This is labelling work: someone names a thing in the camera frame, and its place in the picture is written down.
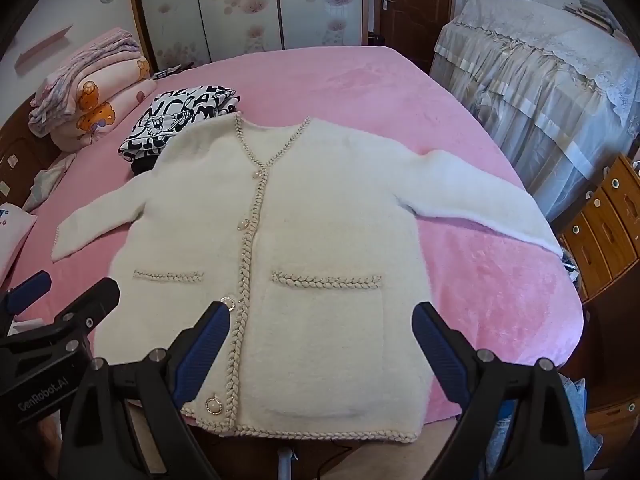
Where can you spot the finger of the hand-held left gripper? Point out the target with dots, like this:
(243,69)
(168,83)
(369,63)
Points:
(30,287)
(100,295)

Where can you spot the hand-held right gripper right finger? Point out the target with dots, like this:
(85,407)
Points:
(440,345)

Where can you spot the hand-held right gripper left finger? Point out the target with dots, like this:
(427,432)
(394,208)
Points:
(205,345)

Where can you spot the white fluffy cardigan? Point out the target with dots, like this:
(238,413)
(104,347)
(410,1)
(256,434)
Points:
(310,220)

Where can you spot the white pillow with blue print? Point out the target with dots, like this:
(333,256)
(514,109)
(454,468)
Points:
(12,235)

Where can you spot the crumpled white cloth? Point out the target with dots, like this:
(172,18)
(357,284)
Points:
(50,180)

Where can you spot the wooden headboard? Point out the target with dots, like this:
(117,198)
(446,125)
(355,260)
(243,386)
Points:
(15,160)

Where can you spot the grey metal tube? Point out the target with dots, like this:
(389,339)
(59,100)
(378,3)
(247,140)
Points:
(285,465)

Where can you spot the person's denim trouser leg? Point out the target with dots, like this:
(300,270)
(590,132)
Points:
(575,405)

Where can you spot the folded bear print quilt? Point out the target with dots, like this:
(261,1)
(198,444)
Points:
(100,110)

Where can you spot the black white printed garment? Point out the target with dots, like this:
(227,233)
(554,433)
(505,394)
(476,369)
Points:
(170,110)

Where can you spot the wooden drawer cabinet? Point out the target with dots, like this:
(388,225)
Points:
(605,230)

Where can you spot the folded pink floral blanket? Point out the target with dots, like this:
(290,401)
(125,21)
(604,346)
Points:
(85,65)

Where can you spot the small black object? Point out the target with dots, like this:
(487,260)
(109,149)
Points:
(165,74)

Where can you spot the pink bed blanket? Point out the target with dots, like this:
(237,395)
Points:
(400,100)

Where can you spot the white lace furniture cover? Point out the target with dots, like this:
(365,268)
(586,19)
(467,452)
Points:
(525,85)

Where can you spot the floral sliding door wardrobe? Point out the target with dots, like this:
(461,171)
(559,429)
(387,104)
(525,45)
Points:
(225,10)

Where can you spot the black bin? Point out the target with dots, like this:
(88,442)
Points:
(376,39)

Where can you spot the brown wooden door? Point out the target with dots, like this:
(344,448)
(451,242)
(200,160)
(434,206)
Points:
(415,20)

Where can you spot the stack of books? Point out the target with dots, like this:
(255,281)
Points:
(590,10)

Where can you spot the pink wall shelf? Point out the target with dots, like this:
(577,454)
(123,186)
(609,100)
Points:
(45,47)

